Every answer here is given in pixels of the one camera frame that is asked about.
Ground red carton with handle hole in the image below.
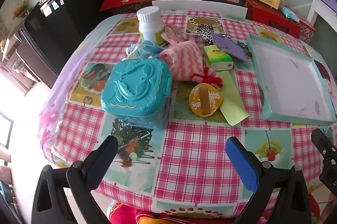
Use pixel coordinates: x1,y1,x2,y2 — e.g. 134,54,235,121
243,0,302,39

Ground green tissue packet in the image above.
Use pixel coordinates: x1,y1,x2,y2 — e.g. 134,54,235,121
203,45,235,71

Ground pink checkered tablecloth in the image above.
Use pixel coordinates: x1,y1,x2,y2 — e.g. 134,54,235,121
37,10,337,215

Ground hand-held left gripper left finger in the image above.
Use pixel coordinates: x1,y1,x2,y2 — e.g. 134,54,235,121
31,135,119,224

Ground white board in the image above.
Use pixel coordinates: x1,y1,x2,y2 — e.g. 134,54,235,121
152,0,248,20

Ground purple card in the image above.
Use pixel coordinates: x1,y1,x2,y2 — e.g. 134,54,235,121
211,33,249,61

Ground yellow flowers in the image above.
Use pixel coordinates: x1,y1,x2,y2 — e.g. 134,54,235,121
12,0,31,20

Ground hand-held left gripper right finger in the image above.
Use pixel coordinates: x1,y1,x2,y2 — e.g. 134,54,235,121
226,136,320,224

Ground round yellow foil lid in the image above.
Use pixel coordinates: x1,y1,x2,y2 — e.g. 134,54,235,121
189,83,223,117

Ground white medicine bottle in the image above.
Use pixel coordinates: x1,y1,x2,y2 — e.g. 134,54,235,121
136,6,165,46

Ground blue plastic toy case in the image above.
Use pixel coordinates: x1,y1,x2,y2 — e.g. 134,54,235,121
101,58,173,130

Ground teal shallow box tray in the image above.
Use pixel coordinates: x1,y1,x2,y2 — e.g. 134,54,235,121
246,34,337,126

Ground white table frame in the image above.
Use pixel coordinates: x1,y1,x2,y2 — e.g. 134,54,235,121
307,0,337,30

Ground light green paper sheet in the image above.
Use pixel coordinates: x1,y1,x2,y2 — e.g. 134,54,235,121
214,70,250,126

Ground pale pink scrunchie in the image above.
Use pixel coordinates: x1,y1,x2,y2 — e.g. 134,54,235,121
161,24,189,44

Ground pink striped cloth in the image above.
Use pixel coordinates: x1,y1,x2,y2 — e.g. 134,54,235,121
158,41,204,82

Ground blue face mask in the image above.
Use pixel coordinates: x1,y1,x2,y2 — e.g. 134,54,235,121
123,40,164,61

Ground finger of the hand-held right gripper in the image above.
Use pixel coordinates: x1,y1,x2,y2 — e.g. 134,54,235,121
311,128,337,160

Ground leopard print scrunchie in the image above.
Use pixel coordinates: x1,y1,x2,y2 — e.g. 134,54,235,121
196,24,231,45

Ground dark floral box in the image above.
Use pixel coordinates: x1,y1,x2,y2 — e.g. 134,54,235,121
111,0,153,15

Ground blue wipes packet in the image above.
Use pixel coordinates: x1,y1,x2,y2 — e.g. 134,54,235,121
280,6,301,22

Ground black cabinet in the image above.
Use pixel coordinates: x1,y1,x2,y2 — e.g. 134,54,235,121
20,0,111,89

